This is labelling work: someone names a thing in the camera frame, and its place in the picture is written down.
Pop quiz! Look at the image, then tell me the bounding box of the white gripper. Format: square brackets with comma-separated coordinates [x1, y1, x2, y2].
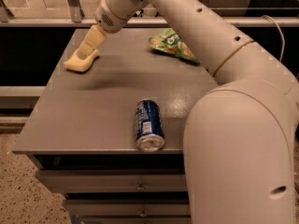
[77, 0, 147, 59]

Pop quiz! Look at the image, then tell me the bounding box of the yellow sponge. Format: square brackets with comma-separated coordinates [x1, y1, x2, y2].
[64, 49, 99, 73]

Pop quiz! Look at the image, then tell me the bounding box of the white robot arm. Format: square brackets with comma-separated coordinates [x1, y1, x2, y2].
[96, 0, 298, 224]

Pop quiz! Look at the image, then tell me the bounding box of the green snack bag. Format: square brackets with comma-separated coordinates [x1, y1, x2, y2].
[149, 28, 199, 63]

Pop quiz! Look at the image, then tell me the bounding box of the grey drawer cabinet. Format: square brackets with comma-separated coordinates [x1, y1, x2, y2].
[13, 29, 217, 224]

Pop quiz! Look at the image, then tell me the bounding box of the blue soda can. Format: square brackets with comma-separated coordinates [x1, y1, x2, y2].
[135, 99, 164, 152]

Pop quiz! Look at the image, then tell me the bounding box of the top grey drawer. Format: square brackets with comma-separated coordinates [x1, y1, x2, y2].
[36, 170, 187, 193]

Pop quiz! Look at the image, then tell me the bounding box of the grey drawer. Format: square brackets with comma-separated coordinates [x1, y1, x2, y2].
[36, 170, 187, 193]
[63, 200, 191, 217]

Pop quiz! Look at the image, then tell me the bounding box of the metal railing frame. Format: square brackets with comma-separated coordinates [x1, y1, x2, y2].
[0, 0, 299, 27]

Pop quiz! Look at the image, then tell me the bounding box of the white cable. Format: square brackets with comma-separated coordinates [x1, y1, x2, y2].
[262, 14, 286, 63]

